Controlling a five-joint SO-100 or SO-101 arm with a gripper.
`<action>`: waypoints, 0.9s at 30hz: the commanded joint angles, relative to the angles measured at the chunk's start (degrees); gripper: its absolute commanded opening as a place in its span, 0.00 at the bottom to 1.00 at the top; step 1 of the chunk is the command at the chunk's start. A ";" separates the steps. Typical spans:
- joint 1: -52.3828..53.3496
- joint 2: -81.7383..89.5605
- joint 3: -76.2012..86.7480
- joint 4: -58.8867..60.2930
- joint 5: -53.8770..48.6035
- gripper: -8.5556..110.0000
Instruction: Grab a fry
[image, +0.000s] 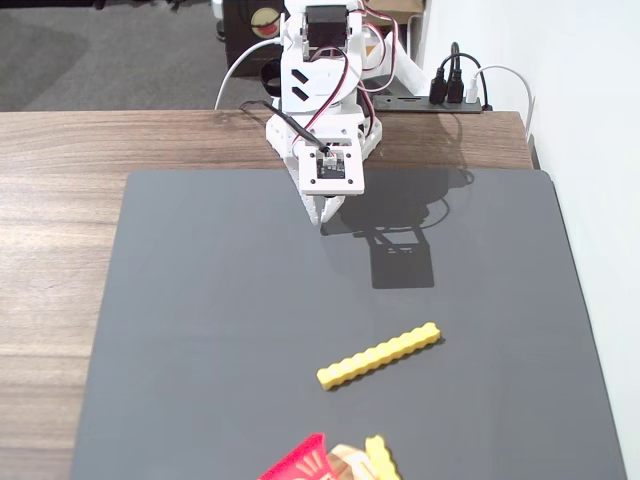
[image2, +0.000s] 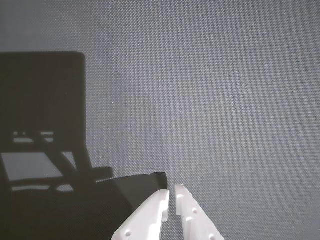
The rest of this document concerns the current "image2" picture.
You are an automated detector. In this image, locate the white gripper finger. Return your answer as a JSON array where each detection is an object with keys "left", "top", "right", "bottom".
[
  {"left": 111, "top": 189, "right": 171, "bottom": 240},
  {"left": 174, "top": 184, "right": 225, "bottom": 240}
]

